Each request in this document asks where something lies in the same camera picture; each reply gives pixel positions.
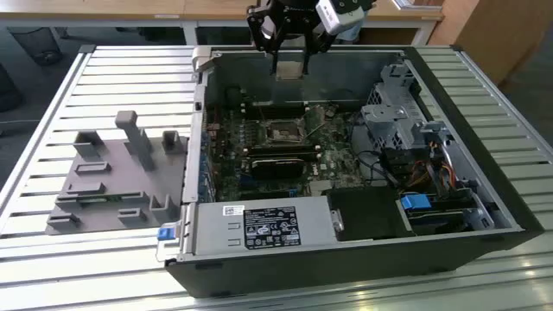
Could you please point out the thin metal locking lever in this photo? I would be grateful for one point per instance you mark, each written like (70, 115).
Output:
(261, 111)
(317, 127)

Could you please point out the blue case latch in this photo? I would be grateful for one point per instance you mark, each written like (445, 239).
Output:
(165, 234)

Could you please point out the wooden cabinet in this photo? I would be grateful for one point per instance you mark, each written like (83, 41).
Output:
(497, 35)

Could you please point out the green motherboard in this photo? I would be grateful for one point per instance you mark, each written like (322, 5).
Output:
(331, 158)

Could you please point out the grey parts rack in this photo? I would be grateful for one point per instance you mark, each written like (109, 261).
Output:
(119, 168)

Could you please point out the black open PC case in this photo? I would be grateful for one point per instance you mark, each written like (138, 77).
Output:
(302, 275)

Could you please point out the small silver heatsink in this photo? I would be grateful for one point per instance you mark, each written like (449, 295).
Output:
(321, 188)

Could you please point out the green RAM stick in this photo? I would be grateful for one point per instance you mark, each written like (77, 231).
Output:
(107, 198)

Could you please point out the silver square CPU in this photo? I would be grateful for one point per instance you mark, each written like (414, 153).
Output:
(287, 69)

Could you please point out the pale blue teach pendant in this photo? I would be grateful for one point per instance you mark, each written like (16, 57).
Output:
(350, 35)

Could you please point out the silver metal drive cage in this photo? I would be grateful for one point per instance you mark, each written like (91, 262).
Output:
(387, 120)

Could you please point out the long wooden desk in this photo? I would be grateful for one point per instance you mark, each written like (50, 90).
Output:
(129, 9)

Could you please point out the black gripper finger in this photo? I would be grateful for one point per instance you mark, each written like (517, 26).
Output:
(257, 39)
(319, 43)

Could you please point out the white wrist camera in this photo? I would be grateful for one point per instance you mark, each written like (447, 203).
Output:
(334, 17)

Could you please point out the black graphics card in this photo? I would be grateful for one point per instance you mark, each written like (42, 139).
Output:
(275, 168)

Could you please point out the blue disk carrier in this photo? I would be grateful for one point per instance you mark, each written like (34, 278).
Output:
(415, 202)

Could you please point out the silver power supply unit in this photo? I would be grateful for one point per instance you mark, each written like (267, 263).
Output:
(215, 226)

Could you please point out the CPU socket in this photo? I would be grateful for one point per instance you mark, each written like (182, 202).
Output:
(285, 133)

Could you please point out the black disk drive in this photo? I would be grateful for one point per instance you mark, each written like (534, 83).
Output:
(439, 220)

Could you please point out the black RAM slot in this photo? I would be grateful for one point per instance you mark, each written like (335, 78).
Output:
(275, 110)
(279, 153)
(275, 107)
(275, 113)
(279, 147)
(279, 157)
(279, 150)
(275, 116)

